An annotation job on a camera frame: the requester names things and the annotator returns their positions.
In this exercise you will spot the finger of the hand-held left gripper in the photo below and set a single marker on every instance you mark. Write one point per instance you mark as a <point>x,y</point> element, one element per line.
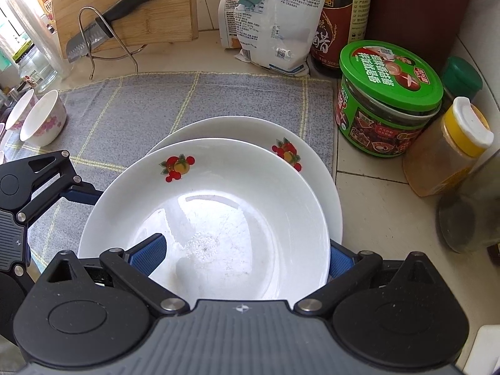
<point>24,278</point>
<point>80,195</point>

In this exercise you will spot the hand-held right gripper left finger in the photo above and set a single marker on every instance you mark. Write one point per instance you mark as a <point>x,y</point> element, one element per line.
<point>150,252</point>

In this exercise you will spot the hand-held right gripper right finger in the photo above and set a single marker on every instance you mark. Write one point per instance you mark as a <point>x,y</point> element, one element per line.
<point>340,261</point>

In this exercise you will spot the white pink-floral bowl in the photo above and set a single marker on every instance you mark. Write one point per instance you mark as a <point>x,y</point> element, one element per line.
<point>47,125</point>
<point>21,109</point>

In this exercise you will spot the white fruit-print plate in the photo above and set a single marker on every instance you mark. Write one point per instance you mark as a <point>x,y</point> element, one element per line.
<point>234,187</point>
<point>250,131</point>

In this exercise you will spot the grey checked table mat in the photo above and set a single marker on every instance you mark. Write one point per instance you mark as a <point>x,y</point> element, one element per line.
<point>156,97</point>

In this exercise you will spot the clear glass jar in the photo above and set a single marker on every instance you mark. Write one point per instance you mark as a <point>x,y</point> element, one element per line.
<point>37,70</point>

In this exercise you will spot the yellow-capped spice bottle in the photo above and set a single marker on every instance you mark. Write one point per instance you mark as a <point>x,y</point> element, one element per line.
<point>433,156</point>

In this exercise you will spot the clear glass bottle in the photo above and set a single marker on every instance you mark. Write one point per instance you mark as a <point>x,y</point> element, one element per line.
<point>472,211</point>

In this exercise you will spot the stack of clear plastic cups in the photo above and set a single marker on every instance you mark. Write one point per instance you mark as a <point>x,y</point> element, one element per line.
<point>50,47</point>

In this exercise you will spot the white seasoning box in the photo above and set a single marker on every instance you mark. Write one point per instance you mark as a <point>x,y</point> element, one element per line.
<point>488,351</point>

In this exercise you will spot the green-lidded sauce jar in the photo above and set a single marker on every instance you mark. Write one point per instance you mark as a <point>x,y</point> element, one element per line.
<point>390,74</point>

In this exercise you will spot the bamboo cutting board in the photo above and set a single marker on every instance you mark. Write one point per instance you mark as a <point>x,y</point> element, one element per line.
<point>164,15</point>

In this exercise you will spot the orange bottle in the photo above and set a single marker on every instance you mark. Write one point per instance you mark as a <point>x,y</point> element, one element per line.
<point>45,0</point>

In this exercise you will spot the green-capped bottle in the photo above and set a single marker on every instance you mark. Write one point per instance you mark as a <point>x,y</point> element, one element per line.
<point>463,78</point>

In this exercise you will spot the orange and white packet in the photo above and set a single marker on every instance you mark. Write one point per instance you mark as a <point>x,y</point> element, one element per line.
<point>226,23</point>

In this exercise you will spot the dark vinegar bottle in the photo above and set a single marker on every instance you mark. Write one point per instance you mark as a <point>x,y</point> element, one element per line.
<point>340,27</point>

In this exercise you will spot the white printed plastic bag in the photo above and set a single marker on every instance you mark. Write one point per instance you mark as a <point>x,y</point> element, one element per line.
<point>281,27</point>

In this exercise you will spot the dark brown container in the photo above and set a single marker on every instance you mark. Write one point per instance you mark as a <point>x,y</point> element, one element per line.
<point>422,15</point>

